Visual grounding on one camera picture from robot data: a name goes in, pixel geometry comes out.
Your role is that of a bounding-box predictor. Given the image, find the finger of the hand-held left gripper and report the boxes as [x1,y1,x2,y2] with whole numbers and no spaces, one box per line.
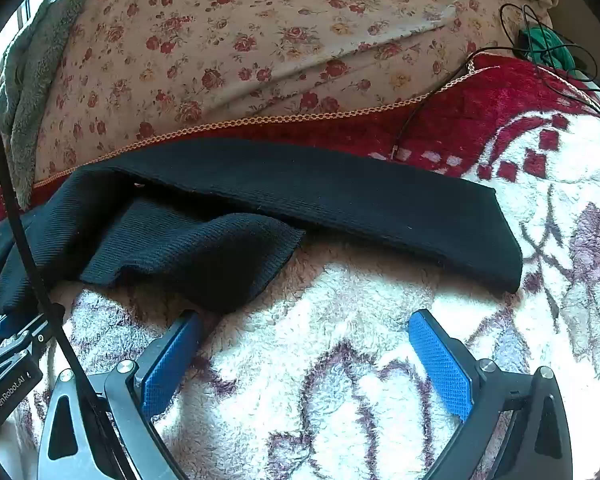
[0,310,66,341]

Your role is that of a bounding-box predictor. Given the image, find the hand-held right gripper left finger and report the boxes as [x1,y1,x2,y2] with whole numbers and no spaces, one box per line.
[36,310,204,480]

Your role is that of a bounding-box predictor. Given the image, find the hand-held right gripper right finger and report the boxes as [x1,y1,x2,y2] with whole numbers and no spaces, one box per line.
[408,309,574,480]

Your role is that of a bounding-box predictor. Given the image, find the black pants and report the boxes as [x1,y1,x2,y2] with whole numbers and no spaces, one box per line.
[0,137,523,322]

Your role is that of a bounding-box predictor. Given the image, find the red and white plush blanket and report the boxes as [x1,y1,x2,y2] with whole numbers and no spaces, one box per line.
[0,54,600,480]

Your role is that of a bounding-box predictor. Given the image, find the grey fleece blanket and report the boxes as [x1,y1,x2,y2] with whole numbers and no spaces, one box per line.
[0,0,112,211]

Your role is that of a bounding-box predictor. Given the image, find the beige floral bed sheet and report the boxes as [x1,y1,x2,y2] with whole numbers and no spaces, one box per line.
[32,0,548,183]

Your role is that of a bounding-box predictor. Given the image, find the green bundle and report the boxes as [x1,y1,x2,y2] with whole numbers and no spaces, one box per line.
[517,25,588,73]

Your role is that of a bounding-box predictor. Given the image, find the thick black gripper cable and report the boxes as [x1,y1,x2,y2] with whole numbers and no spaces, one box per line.
[0,109,131,480]

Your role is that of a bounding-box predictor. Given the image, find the thin black cable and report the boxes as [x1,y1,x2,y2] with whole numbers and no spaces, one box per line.
[392,2,600,161]
[530,57,600,135]

